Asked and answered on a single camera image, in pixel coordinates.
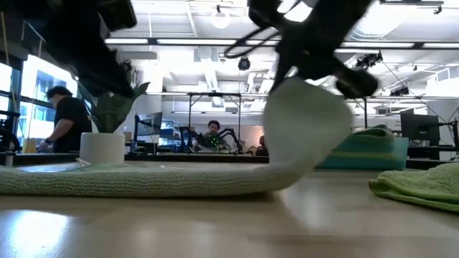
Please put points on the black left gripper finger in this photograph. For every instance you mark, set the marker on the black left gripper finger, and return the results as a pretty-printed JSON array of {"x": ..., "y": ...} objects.
[{"x": 111, "y": 84}]

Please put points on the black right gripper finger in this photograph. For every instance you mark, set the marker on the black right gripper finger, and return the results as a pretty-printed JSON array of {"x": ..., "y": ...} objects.
[
  {"x": 292, "y": 71},
  {"x": 278, "y": 79}
]

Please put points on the blue towel with white label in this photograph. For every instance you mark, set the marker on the blue towel with white label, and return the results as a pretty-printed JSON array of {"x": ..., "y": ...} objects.
[{"x": 358, "y": 165}]

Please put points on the lime green microfiber towel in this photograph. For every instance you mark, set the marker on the lime green microfiber towel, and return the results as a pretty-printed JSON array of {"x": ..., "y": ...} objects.
[{"x": 423, "y": 186}]

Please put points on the black background robot arm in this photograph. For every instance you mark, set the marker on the black background robot arm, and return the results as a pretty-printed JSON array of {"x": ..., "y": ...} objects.
[
  {"x": 186, "y": 134},
  {"x": 233, "y": 136}
]

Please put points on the angled black monitor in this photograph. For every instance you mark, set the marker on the angled black monitor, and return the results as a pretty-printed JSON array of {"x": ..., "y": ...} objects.
[{"x": 148, "y": 123}]

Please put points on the person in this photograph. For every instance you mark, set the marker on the person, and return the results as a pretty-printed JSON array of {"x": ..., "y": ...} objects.
[
  {"x": 71, "y": 122},
  {"x": 262, "y": 148},
  {"x": 214, "y": 126}
]

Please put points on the snake plant in white pot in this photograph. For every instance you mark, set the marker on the snake plant in white pot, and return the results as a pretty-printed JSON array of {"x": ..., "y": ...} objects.
[{"x": 102, "y": 148}]

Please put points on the long ceiling light bar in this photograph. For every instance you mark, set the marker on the long ceiling light bar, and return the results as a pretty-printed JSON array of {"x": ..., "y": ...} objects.
[{"x": 197, "y": 41}]

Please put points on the yellow container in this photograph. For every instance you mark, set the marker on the yellow container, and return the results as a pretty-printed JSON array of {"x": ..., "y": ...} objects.
[{"x": 29, "y": 147}]

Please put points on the black computer monitor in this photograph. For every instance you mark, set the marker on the black computer monitor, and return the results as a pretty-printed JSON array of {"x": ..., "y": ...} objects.
[{"x": 420, "y": 129}]

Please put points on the translucent green plastic bin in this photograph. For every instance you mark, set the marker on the translucent green plastic bin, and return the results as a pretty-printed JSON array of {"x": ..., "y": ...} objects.
[{"x": 401, "y": 154}]

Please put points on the black ceiling camera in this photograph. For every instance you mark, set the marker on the black ceiling camera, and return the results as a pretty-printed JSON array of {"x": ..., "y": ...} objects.
[
  {"x": 369, "y": 60},
  {"x": 244, "y": 63}
]

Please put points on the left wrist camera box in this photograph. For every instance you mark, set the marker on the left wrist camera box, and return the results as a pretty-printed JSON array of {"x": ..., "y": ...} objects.
[{"x": 118, "y": 14}]

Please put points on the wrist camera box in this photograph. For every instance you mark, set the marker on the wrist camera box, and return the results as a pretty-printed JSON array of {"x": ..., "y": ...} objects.
[
  {"x": 118, "y": 14},
  {"x": 358, "y": 84}
]

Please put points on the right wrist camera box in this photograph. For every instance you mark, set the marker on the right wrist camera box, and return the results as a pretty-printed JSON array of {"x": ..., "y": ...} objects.
[{"x": 358, "y": 84}]

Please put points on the black background gantry frame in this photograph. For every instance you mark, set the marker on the black background gantry frame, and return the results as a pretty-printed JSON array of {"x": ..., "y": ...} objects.
[{"x": 215, "y": 94}]

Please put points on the black aluminium table frame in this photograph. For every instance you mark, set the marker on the black aluminium table frame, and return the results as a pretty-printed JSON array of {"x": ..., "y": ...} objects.
[{"x": 179, "y": 157}]

